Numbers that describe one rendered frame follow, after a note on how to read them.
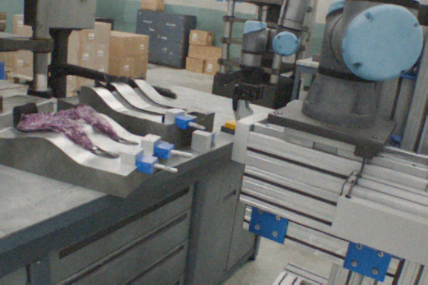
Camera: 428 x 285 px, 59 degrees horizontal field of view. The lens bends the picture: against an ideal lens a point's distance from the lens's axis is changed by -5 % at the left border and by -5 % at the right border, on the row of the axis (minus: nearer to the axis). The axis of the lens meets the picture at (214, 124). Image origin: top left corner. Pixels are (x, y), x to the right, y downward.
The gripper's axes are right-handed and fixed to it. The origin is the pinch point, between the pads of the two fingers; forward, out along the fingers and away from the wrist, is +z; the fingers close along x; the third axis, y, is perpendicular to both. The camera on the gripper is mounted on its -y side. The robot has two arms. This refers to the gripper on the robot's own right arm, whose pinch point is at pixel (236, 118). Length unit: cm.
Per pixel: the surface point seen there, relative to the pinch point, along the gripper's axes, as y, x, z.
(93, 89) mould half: -33, -38, -8
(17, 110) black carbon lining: -33, -66, -5
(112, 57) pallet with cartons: -353, 283, 42
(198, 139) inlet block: 2.2, -28.0, 1.2
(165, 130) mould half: -2.5, -38.5, -2.4
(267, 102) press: -132, 340, 66
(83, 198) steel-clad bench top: 3, -73, 5
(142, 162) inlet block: 8, -60, -2
